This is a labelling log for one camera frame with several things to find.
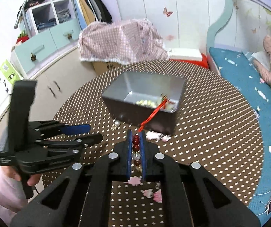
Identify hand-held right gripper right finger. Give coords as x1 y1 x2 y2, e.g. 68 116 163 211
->
141 130 261 227

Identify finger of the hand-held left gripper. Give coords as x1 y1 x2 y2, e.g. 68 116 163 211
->
32 121 91 139
37 133 103 158

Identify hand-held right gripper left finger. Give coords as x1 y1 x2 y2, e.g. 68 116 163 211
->
10 130 132 227

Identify dark red bead bracelet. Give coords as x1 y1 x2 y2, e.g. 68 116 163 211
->
132 135 142 171

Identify grey metal tin box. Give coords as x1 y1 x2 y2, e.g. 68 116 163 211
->
102 72 186 136

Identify red string bracelet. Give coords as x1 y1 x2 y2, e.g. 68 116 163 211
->
138 96 174 131

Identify cream bead bracelet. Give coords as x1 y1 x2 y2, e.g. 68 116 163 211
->
135 99 161 107

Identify person's left forearm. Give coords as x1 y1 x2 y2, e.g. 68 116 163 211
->
0 166 28 218

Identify person's left hand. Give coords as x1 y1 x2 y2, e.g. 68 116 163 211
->
3 167 41 187

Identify pink flower hair clip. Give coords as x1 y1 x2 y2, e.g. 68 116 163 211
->
128 176 142 185
147 130 171 142
142 189 163 202

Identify white cabinet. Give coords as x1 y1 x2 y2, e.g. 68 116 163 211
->
0 45 98 152

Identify brown polka dot tablecloth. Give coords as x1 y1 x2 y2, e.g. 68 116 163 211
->
42 60 269 227

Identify cardboard box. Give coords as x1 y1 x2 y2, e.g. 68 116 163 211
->
92 61 122 76

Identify green white box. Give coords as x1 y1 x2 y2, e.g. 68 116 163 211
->
0 59 23 81

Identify teal drawer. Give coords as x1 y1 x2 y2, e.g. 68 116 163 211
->
49 19 80 50
15 32 56 76

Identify red green ornament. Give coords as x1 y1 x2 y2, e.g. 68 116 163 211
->
16 31 30 44

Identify pink checked cloth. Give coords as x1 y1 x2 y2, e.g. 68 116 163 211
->
78 18 170 65

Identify folded jeans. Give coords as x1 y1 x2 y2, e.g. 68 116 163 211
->
36 20 56 31
55 9 71 24

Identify white flat box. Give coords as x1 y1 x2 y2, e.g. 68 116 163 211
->
167 48 202 61

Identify red box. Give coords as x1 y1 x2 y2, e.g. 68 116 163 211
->
169 53 209 69

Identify teal bed sheet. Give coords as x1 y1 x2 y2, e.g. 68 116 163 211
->
208 47 271 220

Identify row of hanging clothes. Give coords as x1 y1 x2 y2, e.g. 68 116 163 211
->
70 0 112 31

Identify silver metal pole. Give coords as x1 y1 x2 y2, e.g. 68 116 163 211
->
15 0 43 29

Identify white shelving unit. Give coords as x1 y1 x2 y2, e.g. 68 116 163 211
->
19 0 95 38

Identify dark folded clothes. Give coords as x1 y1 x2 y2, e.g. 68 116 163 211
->
25 0 46 11

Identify white paper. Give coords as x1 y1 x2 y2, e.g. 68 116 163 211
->
252 51 271 71

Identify pink jacket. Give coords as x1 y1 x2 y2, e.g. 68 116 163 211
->
252 35 271 86

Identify white cable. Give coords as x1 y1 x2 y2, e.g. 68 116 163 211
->
254 194 271 215

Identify teal bunk bed frame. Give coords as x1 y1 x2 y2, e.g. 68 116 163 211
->
206 0 271 52

